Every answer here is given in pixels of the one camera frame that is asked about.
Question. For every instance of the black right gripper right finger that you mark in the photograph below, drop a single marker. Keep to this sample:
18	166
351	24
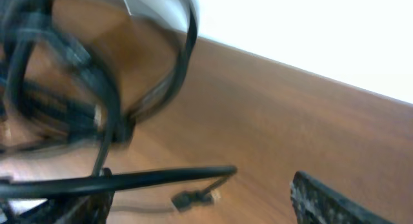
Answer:
315	203

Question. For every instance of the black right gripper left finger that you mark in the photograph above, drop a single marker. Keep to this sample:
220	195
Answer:
60	205

